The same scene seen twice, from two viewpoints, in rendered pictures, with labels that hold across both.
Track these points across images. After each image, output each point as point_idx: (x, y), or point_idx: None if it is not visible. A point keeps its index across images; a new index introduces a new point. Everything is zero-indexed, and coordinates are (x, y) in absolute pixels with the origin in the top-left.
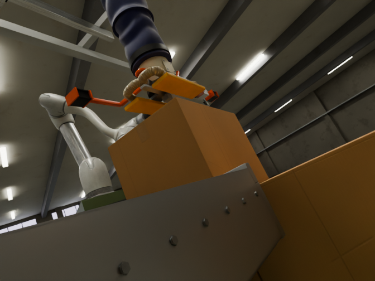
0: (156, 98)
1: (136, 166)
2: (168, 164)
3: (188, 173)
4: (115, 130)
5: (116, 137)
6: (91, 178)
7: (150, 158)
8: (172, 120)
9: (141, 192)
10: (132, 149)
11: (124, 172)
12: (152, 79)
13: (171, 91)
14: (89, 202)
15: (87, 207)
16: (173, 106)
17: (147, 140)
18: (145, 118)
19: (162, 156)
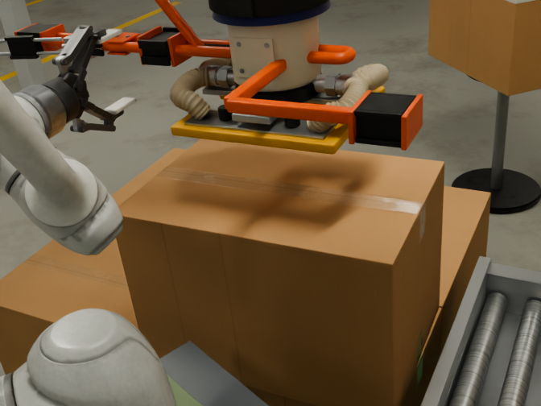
0: None
1: (410, 292)
2: (427, 275)
3: (433, 282)
4: (76, 171)
5: (95, 205)
6: (172, 393)
7: (419, 271)
8: (438, 201)
9: (406, 339)
10: (411, 259)
11: (399, 312)
12: (320, 69)
13: None
14: None
15: None
16: (442, 176)
17: (423, 237)
18: (70, 117)
19: (426, 263)
